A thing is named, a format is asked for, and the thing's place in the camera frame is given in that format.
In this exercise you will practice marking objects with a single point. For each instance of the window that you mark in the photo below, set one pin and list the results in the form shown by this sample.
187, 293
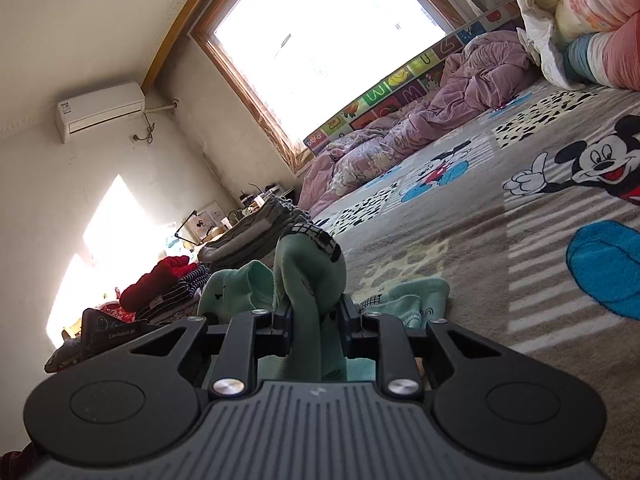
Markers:
325, 35

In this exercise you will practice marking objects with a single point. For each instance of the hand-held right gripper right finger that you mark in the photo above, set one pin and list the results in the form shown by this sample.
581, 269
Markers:
350, 327

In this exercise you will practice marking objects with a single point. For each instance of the white air conditioner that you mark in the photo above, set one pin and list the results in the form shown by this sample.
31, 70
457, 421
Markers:
100, 110

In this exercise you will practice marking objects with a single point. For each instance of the stack of colourful folded clothes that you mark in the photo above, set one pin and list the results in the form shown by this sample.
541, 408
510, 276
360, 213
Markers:
160, 280

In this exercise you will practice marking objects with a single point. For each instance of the cartoon mouse printed blanket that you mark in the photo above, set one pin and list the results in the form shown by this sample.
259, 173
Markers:
450, 240

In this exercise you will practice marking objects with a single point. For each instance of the mint lion print garment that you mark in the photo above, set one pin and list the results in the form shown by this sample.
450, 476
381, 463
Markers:
310, 270

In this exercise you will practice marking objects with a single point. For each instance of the colourful alphabet foam panel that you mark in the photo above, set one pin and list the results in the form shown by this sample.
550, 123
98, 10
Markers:
385, 95

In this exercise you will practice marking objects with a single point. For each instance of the purple quilt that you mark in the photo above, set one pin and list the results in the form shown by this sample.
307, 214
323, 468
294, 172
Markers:
475, 75

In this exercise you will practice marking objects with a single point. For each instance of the stack of grey folded clothes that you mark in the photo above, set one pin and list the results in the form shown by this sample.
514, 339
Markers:
250, 230

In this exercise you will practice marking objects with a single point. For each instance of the cluttered desk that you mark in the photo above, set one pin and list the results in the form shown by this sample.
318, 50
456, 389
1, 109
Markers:
285, 191

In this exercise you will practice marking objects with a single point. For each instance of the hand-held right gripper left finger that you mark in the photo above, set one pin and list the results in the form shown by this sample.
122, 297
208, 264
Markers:
280, 330

